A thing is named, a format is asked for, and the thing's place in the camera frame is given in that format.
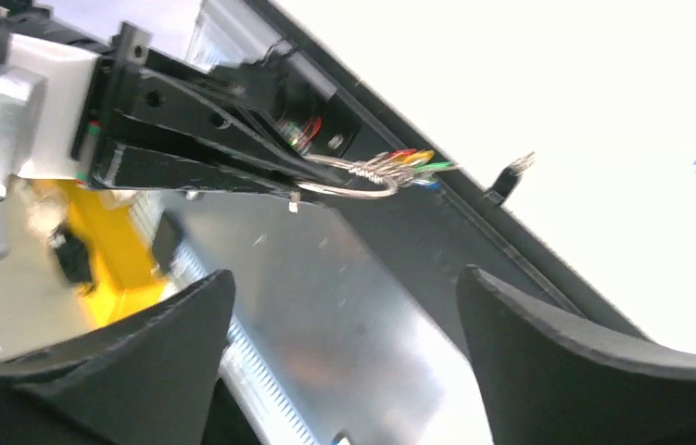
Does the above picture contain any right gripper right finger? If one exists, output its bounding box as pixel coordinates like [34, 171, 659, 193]
[456, 266, 696, 444]

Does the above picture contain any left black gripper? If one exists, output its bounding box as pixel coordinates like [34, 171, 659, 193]
[71, 21, 341, 194]

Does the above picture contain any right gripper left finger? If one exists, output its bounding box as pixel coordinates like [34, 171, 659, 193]
[0, 270, 235, 444]

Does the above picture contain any black tag key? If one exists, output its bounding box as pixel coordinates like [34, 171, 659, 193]
[484, 152, 535, 206]

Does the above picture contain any blue key tag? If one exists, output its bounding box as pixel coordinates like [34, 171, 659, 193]
[413, 179, 440, 189]

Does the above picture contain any large silver keyring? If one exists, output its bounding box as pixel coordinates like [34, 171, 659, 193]
[297, 152, 440, 199]

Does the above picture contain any green key tag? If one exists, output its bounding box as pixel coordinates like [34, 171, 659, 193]
[415, 161, 459, 172]

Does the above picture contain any red key tag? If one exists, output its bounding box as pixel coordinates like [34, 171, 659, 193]
[388, 149, 417, 159]

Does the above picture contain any yellow key tag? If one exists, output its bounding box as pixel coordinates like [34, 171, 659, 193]
[402, 150, 435, 167]

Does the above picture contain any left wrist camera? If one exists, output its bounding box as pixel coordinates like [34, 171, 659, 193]
[0, 34, 98, 197]

